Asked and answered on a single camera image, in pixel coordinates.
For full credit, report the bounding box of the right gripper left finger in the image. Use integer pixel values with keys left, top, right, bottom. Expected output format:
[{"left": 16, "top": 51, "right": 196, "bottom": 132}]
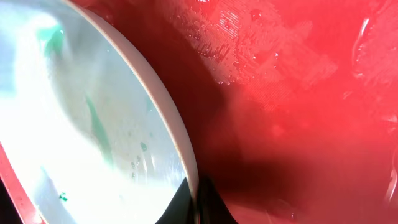
[{"left": 155, "top": 178, "right": 195, "bottom": 224}]

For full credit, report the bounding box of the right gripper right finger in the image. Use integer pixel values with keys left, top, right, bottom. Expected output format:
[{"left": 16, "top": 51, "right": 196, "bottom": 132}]
[{"left": 197, "top": 176, "right": 238, "bottom": 224}]

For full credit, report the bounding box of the light blue plate top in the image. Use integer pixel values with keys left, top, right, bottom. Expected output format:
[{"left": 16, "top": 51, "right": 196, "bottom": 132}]
[{"left": 1, "top": 0, "right": 198, "bottom": 224}]

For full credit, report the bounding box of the red plastic tray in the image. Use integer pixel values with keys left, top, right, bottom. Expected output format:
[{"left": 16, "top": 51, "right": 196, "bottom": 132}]
[{"left": 0, "top": 0, "right": 398, "bottom": 224}]

